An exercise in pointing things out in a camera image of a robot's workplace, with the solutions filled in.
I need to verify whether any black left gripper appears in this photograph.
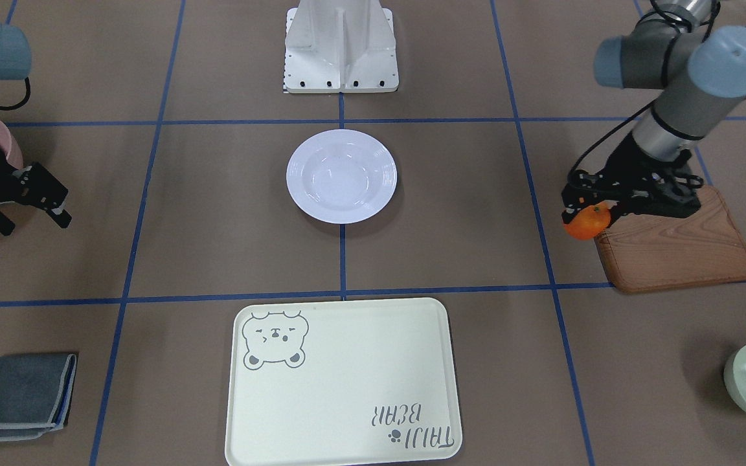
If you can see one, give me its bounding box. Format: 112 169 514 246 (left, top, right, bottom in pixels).
561 134 705 224

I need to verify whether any orange mandarin fruit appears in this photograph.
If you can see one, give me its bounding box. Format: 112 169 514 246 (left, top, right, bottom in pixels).
563 201 612 241

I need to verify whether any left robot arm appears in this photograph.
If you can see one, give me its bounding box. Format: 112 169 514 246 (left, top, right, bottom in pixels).
561 1 746 225

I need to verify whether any brown wood-grain tray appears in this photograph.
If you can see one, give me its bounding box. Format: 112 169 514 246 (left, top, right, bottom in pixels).
594 186 746 294

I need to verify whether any cream bear print tray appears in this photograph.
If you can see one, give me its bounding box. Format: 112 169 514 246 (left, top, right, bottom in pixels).
224 297 464 465

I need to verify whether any pink bowl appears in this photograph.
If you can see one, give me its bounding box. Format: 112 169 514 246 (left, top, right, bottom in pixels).
0 121 25 170

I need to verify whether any folded grey cloth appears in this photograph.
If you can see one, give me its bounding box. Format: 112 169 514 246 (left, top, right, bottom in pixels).
0 352 79 443

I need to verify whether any white round plate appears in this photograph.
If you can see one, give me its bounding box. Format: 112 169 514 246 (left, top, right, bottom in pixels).
286 129 398 225

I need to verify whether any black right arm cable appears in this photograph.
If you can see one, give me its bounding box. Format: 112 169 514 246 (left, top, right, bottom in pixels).
568 0 720 177

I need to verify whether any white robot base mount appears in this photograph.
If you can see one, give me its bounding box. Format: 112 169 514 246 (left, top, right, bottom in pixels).
282 1 400 94

